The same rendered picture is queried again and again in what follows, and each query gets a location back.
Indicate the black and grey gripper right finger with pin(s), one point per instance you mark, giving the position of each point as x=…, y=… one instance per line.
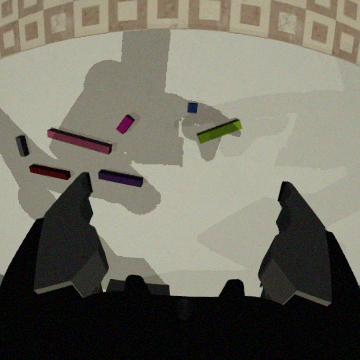
x=306, y=270

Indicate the pink rod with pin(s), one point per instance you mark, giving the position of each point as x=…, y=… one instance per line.
x=79, y=141

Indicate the small magenta block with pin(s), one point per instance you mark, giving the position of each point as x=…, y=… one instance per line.
x=125, y=124

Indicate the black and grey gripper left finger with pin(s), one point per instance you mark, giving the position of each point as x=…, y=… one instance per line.
x=60, y=261

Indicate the small blue cube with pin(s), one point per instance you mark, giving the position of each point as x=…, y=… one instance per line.
x=192, y=107

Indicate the dark red rod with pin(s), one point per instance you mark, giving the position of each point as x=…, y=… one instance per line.
x=49, y=171

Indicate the lime green rectangular bar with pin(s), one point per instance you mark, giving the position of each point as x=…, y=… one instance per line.
x=219, y=131

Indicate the grey rod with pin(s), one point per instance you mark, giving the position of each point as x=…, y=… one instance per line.
x=22, y=145

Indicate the dark purple rod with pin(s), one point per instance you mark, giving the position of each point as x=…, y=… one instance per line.
x=120, y=178

